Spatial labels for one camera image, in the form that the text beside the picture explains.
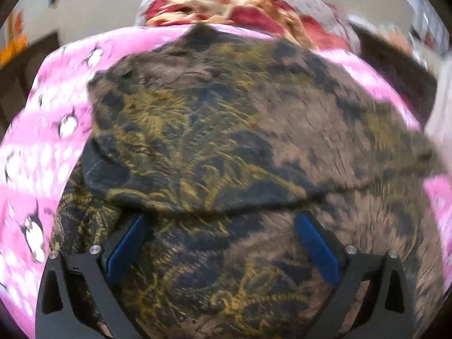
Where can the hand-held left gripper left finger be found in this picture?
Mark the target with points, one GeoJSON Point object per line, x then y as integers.
{"type": "Point", "coordinates": [123, 252]}

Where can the dark wooden cabinet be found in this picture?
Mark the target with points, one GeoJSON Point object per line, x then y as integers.
{"type": "Point", "coordinates": [24, 67]}

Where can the brown patterned cloth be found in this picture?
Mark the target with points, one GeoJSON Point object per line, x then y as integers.
{"type": "Point", "coordinates": [229, 130]}

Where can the dark wooden bed frame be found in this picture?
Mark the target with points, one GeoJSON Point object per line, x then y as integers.
{"type": "Point", "coordinates": [395, 67]}

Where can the orange decoration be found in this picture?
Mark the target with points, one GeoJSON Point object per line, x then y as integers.
{"type": "Point", "coordinates": [14, 46]}

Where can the red gold floral blanket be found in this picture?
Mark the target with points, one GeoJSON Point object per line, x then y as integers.
{"type": "Point", "coordinates": [212, 7]}

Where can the pink penguin blanket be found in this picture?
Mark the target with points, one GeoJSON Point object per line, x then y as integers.
{"type": "Point", "coordinates": [46, 155]}

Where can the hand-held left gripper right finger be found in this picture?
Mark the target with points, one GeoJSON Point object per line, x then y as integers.
{"type": "Point", "coordinates": [319, 250]}

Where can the grey patterned pillow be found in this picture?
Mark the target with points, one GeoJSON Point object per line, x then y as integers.
{"type": "Point", "coordinates": [317, 7]}

